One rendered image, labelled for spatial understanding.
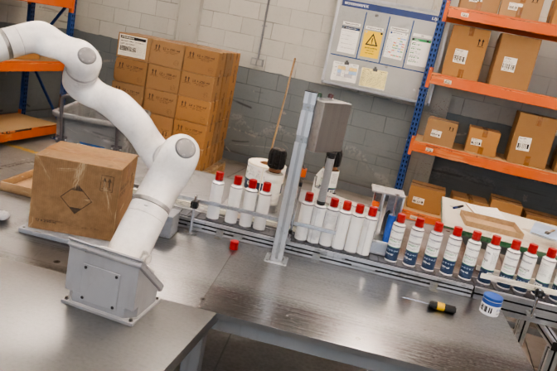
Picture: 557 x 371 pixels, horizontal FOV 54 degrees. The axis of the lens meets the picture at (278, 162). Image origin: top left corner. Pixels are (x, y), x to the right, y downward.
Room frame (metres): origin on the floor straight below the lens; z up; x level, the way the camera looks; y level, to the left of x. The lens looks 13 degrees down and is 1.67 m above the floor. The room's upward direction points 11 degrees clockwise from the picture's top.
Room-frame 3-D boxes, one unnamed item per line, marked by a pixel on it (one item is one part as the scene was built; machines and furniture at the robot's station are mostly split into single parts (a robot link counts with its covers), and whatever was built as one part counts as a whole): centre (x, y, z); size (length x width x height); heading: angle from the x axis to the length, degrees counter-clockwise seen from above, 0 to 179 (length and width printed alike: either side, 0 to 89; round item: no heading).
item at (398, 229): (2.08, -0.52, 0.98); 0.05 x 0.05 x 0.20
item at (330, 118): (2.04, -0.14, 1.38); 0.17 x 0.10 x 0.19; 139
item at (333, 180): (2.71, -0.27, 1.04); 0.09 x 0.09 x 0.29
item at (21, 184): (2.23, 0.95, 0.85); 0.30 x 0.26 x 0.04; 84
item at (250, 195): (2.14, 0.09, 0.98); 0.05 x 0.05 x 0.20
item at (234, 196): (2.15, 0.15, 0.98); 0.05 x 0.05 x 0.20
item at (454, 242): (2.06, -0.75, 0.98); 0.05 x 0.05 x 0.20
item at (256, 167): (2.73, 0.05, 0.95); 0.20 x 0.20 x 0.14
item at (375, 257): (2.13, -0.04, 0.86); 1.65 x 0.08 x 0.04; 84
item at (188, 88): (5.90, 1.26, 0.70); 1.20 x 0.82 x 1.39; 81
